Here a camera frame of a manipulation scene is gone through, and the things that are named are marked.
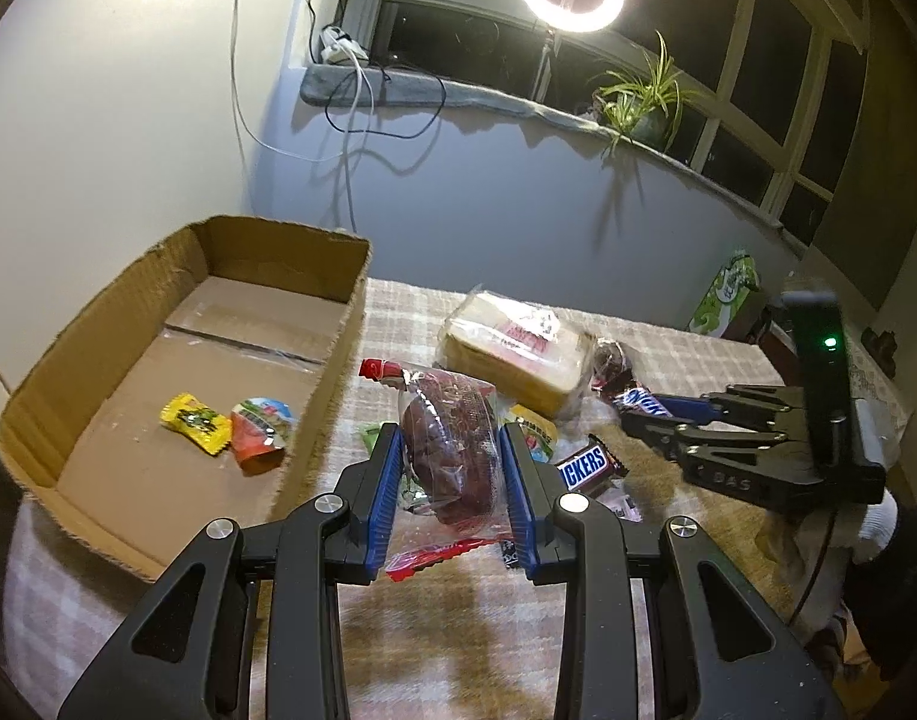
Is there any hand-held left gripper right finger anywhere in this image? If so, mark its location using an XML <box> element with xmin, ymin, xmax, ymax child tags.
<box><xmin>499</xmin><ymin>422</ymin><xmax>849</xmax><ymax>720</ymax></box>

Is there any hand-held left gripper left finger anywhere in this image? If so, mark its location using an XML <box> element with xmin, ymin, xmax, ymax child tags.
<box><xmin>57</xmin><ymin>422</ymin><xmax>407</xmax><ymax>720</ymax></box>

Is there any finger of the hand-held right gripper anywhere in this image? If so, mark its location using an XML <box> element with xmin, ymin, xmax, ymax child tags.
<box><xmin>653</xmin><ymin>384</ymin><xmax>808</xmax><ymax>432</ymax></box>
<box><xmin>621</xmin><ymin>411</ymin><xmax>808</xmax><ymax>466</ymax></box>

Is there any brown snack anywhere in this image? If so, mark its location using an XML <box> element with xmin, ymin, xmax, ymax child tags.
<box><xmin>359</xmin><ymin>358</ymin><xmax>515</xmax><ymax>584</ymax></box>

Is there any small dark snack bag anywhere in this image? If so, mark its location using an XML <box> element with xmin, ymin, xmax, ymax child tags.
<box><xmin>591</xmin><ymin>339</ymin><xmax>639</xmax><ymax>395</ymax></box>

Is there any packaged sliced bread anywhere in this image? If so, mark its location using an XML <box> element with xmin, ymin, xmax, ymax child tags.
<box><xmin>437</xmin><ymin>285</ymin><xmax>600</xmax><ymax>419</ymax></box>

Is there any brown cardboard box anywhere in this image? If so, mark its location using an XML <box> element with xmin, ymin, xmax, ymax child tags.
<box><xmin>0</xmin><ymin>214</ymin><xmax>373</xmax><ymax>584</ymax></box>

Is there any person's right forearm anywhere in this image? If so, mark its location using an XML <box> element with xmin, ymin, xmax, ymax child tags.
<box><xmin>848</xmin><ymin>501</ymin><xmax>917</xmax><ymax>683</ymax></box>

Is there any person's right hand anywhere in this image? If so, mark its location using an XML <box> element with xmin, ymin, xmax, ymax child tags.
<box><xmin>792</xmin><ymin>496</ymin><xmax>903</xmax><ymax>616</ymax></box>

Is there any yellow lid jelly cup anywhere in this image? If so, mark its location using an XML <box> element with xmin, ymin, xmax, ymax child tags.
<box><xmin>509</xmin><ymin>403</ymin><xmax>558</xmax><ymax>462</ymax></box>

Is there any pink white snack wrapper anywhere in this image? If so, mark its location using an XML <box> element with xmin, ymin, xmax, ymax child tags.
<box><xmin>594</xmin><ymin>487</ymin><xmax>644</xmax><ymax>524</ymax></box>

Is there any green printed pack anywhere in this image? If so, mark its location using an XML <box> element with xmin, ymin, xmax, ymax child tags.
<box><xmin>689</xmin><ymin>246</ymin><xmax>763</xmax><ymax>338</ymax></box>

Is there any yellow wrapped candy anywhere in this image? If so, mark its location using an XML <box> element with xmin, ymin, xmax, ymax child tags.
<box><xmin>160</xmin><ymin>393</ymin><xmax>230</xmax><ymax>457</ymax></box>

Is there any potted spider plant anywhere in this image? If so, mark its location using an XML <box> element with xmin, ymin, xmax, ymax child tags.
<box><xmin>589</xmin><ymin>30</ymin><xmax>718</xmax><ymax>158</ymax></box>

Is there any grey windowsill mat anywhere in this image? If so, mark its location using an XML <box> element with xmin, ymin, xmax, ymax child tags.
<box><xmin>300</xmin><ymin>62</ymin><xmax>811</xmax><ymax>252</ymax></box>

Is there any white power strip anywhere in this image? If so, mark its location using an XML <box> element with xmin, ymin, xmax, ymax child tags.
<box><xmin>319</xmin><ymin>24</ymin><xmax>369</xmax><ymax>67</ymax></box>

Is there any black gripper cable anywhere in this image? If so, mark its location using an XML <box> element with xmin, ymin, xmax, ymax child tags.
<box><xmin>792</xmin><ymin>502</ymin><xmax>841</xmax><ymax>623</ymax></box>

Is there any thick white cable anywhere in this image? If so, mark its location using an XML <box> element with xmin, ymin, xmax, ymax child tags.
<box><xmin>343</xmin><ymin>60</ymin><xmax>377</xmax><ymax>235</ymax></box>

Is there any white window frame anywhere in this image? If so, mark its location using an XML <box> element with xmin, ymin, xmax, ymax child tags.
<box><xmin>345</xmin><ymin>0</ymin><xmax>871</xmax><ymax>248</ymax></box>

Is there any ring light stand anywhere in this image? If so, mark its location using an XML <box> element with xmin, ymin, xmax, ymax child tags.
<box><xmin>533</xmin><ymin>28</ymin><xmax>560</xmax><ymax>102</ymax></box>

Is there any thin white cable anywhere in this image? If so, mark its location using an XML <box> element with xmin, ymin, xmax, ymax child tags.
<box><xmin>229</xmin><ymin>0</ymin><xmax>348</xmax><ymax>162</ymax></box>

